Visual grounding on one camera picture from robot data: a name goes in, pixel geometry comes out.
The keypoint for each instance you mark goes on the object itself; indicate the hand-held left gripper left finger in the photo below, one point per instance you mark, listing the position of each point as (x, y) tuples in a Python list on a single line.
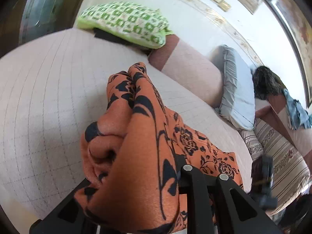
[(61, 212)]

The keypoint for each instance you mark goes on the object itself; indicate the light blue pillow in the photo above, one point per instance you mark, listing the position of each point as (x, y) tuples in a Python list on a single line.
[(241, 97)]

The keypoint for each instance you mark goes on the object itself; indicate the brown wooden headboard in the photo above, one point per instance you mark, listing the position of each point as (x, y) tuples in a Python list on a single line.
[(280, 112)]

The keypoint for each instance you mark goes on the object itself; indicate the dark furry garment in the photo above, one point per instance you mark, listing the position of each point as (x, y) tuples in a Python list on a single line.
[(264, 80)]

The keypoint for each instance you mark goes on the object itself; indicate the green checkered pillow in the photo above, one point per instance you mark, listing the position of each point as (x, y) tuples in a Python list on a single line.
[(126, 19)]

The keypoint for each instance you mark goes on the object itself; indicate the blue denim garment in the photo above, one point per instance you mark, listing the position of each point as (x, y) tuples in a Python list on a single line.
[(296, 112)]

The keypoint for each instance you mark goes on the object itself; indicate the dark framed window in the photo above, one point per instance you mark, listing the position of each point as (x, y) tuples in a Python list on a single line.
[(295, 24)]

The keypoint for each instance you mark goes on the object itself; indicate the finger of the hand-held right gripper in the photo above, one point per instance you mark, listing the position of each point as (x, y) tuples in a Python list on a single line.
[(265, 175)]

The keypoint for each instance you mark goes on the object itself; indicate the wooden door with patterned glass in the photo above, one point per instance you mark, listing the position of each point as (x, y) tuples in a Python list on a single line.
[(43, 9)]

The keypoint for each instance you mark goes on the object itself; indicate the black cloth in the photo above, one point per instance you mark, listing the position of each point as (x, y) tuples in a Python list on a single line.
[(107, 36)]

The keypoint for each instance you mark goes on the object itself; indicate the pink quilted bolster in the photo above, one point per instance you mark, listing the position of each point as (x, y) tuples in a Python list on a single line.
[(192, 70)]

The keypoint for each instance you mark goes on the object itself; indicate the orange black floral blouse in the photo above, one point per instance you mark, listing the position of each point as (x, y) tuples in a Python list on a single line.
[(141, 151)]

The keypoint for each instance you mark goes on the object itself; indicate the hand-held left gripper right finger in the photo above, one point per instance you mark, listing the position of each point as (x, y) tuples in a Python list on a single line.
[(195, 187)]

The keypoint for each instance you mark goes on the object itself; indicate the striped cushion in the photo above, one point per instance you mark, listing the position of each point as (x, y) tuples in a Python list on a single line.
[(280, 151)]

